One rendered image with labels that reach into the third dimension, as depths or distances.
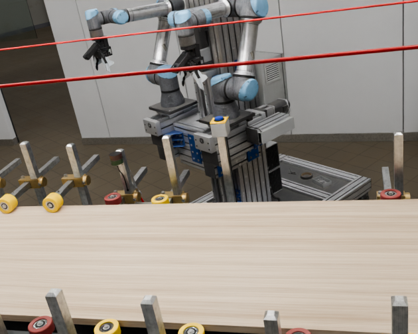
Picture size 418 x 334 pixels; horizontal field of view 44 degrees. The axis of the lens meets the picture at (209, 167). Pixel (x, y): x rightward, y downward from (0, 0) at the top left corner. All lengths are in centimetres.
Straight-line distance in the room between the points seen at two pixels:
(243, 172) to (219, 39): 84
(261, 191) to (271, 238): 145
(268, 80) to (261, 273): 162
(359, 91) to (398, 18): 68
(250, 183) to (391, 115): 195
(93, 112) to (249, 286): 426
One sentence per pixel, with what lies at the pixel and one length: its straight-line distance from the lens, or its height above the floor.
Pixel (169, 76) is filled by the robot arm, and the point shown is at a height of 122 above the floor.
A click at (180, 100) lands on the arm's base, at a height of 107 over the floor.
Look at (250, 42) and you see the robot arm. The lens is 272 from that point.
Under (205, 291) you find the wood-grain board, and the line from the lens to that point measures 179.
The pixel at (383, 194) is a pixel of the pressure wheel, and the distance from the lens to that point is 223.
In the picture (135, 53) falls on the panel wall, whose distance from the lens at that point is 532.
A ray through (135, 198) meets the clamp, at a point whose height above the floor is 85.
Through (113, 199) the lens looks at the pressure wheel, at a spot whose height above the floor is 91.
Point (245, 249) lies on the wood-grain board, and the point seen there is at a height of 90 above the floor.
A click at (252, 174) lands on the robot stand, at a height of 54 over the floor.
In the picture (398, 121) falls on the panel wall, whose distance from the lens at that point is 491.
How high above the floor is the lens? 199
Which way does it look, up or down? 24 degrees down
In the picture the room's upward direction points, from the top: 10 degrees counter-clockwise
